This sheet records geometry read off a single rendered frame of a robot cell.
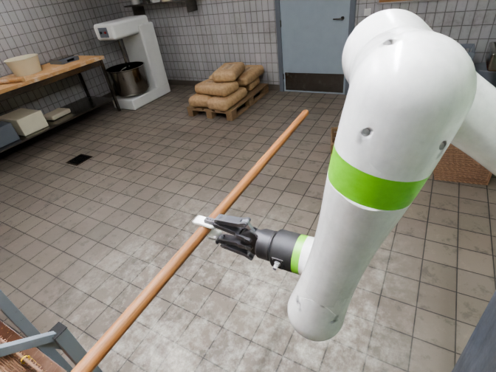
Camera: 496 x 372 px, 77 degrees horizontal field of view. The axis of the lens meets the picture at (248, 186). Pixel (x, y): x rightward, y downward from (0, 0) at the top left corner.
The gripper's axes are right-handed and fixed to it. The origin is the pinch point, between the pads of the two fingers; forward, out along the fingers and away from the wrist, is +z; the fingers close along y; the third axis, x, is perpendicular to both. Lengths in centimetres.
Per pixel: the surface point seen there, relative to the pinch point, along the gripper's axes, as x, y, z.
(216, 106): 298, 97, 208
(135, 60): 365, 53, 414
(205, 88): 313, 78, 233
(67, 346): -34, 30, 36
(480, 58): 426, 67, -98
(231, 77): 330, 66, 197
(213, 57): 433, 66, 294
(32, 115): 166, 73, 425
